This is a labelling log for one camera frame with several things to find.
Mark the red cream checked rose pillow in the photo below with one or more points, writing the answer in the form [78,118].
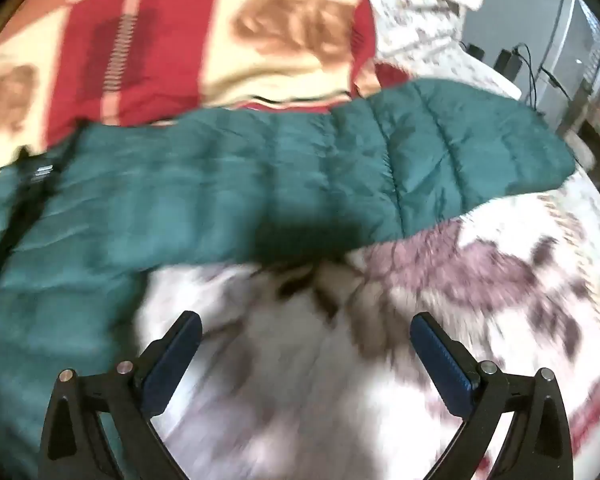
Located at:
[180,35]

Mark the white purple floral blanket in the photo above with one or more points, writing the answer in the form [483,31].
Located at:
[455,310]

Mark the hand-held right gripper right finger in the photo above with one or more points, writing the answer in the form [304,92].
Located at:
[440,365]

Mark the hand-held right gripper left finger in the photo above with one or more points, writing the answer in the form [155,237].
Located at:
[172,360]

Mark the black power adapter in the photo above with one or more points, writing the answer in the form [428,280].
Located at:
[475,51]
[505,62]

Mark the grey metal cabinet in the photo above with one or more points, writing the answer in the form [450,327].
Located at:
[575,55]

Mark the white leaf-print quilt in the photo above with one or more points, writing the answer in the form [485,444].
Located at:
[420,15]

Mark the green puffer jacket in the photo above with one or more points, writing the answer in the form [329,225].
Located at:
[260,180]

